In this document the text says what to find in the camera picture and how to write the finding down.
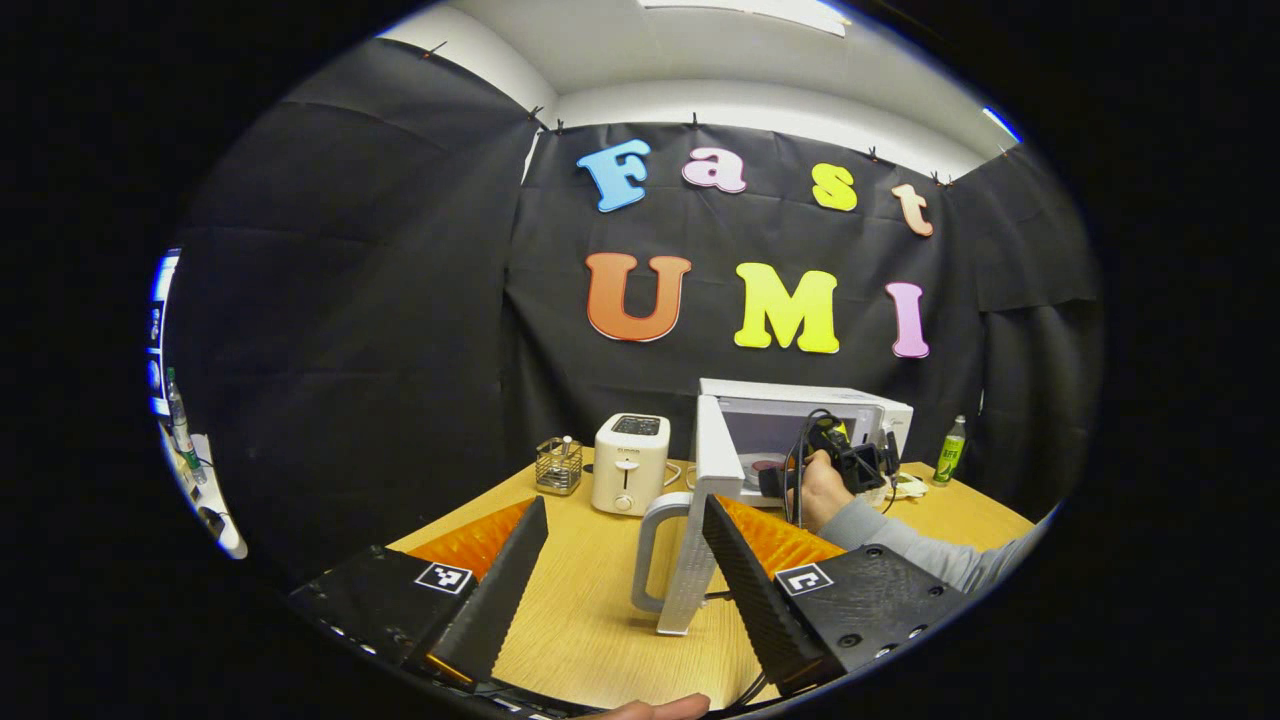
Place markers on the green drink bottle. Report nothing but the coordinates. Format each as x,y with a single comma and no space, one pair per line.
950,460

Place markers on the ceiling light panel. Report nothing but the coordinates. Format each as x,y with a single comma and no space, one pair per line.
1000,123
780,12

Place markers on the white toaster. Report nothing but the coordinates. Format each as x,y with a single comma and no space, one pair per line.
630,470

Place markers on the white microwave oven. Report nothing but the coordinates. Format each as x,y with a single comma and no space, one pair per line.
780,395

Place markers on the white square plate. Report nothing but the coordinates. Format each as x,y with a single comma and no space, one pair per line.
750,472

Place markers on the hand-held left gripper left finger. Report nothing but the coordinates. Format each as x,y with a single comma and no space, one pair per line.
500,600

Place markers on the clear plastic bottle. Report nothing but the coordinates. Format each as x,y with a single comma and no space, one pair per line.
182,430

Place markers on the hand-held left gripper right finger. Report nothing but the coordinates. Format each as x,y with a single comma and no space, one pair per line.
755,600

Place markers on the white side desk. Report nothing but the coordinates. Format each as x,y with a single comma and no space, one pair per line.
215,490

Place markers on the bright monitor screen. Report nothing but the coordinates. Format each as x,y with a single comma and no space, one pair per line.
160,340

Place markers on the white divided snack tray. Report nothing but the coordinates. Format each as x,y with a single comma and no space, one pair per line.
908,487

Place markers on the black backdrop cloth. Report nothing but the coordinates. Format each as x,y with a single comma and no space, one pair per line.
350,350

